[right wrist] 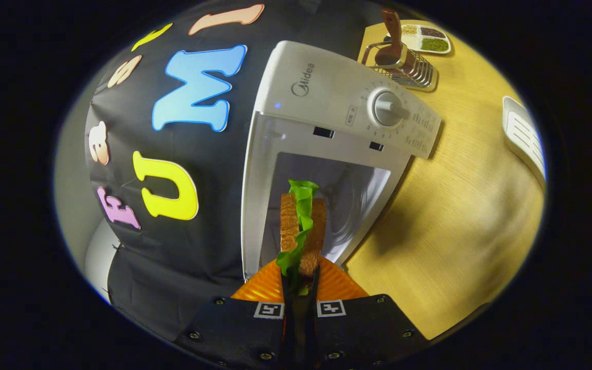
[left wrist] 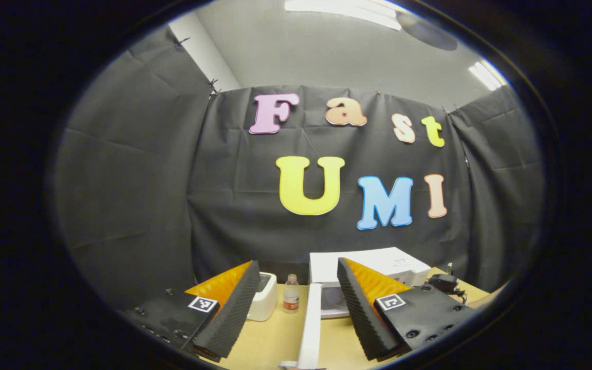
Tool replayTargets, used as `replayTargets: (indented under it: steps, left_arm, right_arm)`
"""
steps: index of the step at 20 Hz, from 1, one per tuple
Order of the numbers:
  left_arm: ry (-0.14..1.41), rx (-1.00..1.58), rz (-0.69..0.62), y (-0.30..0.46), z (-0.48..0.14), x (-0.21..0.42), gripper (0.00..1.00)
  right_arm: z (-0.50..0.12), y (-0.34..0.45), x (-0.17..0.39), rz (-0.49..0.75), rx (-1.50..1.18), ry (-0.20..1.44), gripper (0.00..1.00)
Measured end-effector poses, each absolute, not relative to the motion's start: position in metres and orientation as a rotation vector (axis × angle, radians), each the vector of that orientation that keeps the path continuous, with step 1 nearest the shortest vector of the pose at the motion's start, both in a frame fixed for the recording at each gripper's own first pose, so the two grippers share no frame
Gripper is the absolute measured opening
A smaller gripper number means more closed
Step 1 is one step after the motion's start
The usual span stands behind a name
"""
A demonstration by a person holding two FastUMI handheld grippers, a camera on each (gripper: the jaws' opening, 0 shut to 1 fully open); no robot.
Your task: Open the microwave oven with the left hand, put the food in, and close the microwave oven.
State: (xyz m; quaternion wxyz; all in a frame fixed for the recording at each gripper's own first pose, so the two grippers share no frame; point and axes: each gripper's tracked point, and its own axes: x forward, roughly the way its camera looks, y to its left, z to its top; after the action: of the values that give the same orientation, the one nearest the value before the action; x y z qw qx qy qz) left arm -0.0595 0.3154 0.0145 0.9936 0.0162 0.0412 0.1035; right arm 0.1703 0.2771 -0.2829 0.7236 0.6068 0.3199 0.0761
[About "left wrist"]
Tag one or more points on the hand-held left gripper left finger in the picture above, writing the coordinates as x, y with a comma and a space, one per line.
234, 313

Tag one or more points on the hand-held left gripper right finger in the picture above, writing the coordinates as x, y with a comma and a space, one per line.
360, 313

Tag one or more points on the white microwave oven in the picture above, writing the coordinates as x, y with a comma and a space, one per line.
321, 267

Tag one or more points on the white toaster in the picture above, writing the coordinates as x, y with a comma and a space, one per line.
267, 303

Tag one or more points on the clear water bottle red label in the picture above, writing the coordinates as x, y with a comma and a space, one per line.
291, 300

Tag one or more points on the black backdrop cloth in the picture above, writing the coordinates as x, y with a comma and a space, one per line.
147, 180

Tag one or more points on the small ceiling light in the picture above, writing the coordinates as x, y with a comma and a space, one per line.
487, 75

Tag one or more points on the dark round ceiling fixture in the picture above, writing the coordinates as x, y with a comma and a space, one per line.
429, 32

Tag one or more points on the large bright ceiling light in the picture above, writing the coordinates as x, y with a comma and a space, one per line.
347, 10

